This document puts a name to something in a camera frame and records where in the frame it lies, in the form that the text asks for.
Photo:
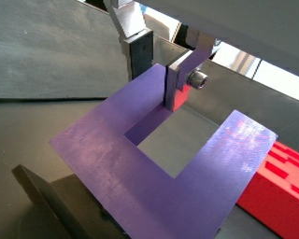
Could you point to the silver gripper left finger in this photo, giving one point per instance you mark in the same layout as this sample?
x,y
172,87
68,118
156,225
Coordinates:
x,y
136,37

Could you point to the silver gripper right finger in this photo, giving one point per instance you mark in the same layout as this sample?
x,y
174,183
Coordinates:
x,y
182,75

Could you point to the purple U-shaped block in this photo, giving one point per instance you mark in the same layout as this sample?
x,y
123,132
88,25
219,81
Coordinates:
x,y
157,206

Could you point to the red board with slots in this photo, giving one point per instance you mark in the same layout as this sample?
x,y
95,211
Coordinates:
x,y
271,197

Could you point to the black angled fixture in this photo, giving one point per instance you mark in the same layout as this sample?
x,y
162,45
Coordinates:
x,y
73,212

